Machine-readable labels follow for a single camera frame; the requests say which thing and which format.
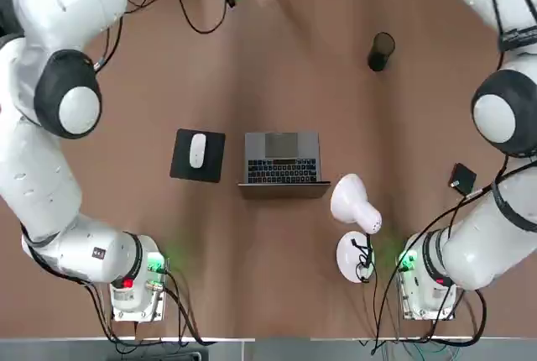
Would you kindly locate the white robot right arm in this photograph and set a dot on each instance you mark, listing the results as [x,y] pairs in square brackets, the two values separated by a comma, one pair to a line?
[482,243]

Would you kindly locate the white desk lamp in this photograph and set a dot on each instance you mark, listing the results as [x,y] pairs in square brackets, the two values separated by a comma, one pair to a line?
[352,201]

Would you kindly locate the black mouse pad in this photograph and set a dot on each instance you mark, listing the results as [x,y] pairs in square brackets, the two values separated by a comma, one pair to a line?
[214,168]

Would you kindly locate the white computer mouse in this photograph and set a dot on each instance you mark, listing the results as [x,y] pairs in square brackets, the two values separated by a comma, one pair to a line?
[197,151]

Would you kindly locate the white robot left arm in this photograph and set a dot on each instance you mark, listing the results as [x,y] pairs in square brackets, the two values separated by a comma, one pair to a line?
[63,8]

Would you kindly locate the small black box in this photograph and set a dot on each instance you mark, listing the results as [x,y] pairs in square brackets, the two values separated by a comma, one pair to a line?
[463,176]

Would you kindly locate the grey laptop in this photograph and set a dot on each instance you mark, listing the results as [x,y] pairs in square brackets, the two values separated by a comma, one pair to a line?
[281,159]

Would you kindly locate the black mesh pen holder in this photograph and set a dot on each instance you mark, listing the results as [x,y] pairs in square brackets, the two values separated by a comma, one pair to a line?
[379,54]

